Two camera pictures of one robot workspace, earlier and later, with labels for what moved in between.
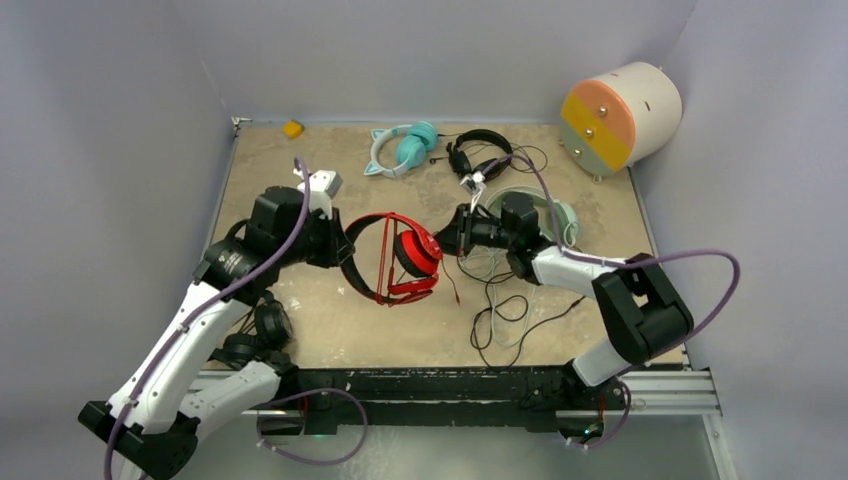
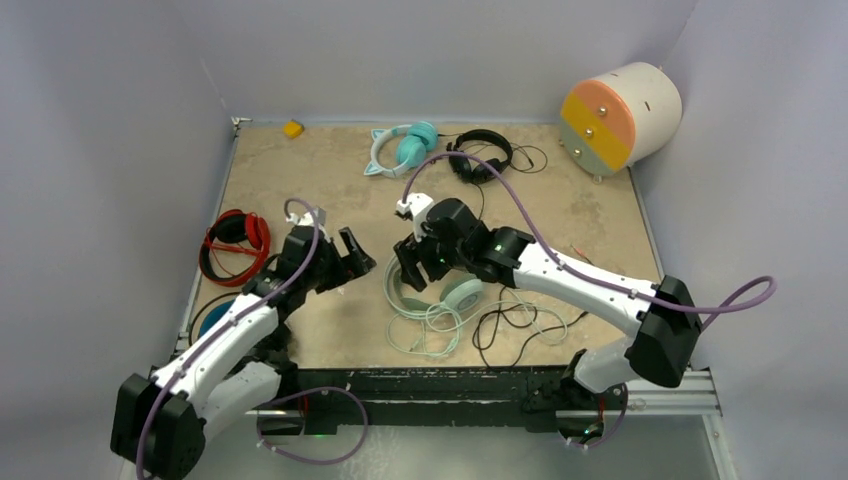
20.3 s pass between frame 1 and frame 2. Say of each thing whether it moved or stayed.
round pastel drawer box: stayed
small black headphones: moved
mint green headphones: moved
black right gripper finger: moved
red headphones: moved
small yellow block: stayed
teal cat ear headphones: stayed
